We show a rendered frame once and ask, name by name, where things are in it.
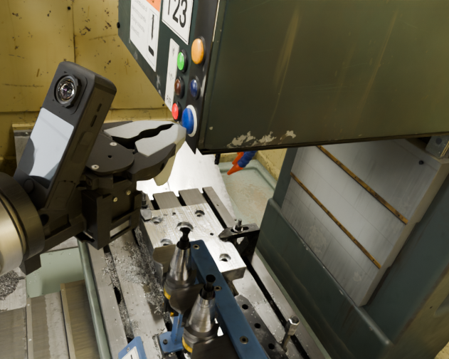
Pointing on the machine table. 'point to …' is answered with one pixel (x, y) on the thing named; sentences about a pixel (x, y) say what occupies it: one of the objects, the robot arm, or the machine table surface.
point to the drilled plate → (230, 271)
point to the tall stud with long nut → (289, 330)
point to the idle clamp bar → (258, 326)
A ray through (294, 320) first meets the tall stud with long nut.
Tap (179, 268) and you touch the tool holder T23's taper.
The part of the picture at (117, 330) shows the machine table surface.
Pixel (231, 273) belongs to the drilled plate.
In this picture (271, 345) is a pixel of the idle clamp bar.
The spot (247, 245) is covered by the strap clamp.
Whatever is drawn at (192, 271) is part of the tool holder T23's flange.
